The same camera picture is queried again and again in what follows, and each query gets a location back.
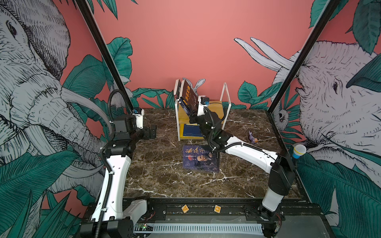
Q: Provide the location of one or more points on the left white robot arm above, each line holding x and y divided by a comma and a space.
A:
109, 219

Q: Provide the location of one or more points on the black book yellow title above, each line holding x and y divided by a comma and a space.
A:
189, 96

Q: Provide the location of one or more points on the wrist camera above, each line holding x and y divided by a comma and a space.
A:
129, 123
203, 102

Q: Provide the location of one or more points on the white slotted cable duct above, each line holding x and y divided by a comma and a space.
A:
169, 228

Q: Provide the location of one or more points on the right black frame post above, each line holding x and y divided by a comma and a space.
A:
322, 20

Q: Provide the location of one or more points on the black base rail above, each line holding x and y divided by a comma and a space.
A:
160, 208

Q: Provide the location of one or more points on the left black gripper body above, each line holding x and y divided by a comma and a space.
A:
144, 134

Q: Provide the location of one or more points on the blue microphone on stand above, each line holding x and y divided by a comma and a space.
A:
298, 151

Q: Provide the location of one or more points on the left orange sticker tag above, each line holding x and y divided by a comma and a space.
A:
185, 209

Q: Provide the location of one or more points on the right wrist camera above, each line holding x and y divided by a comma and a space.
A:
203, 102

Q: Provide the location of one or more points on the small purple toy figure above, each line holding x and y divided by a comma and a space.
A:
253, 140

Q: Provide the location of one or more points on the blue book yellow label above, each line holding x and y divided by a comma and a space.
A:
191, 131

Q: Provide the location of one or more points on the dark purple bottom book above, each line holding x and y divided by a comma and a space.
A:
200, 158

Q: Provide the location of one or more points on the orange sticker tag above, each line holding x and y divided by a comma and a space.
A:
217, 209
185, 209

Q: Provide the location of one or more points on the left black frame post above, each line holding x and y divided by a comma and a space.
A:
85, 10

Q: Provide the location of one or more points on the black wolf cover book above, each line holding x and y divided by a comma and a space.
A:
177, 89

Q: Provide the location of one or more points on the black frame post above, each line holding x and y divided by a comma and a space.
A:
322, 20
85, 10

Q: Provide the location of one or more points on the white wooden two-tier shelf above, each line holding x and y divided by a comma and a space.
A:
221, 107

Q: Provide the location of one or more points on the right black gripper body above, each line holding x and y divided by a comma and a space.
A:
203, 124

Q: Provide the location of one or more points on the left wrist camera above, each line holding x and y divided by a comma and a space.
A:
129, 123

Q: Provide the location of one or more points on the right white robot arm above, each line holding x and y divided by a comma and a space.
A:
280, 168

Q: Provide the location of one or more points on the right orange sticker tag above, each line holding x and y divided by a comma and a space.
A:
217, 209

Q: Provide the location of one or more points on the purple book yellow label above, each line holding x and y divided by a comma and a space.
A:
185, 106

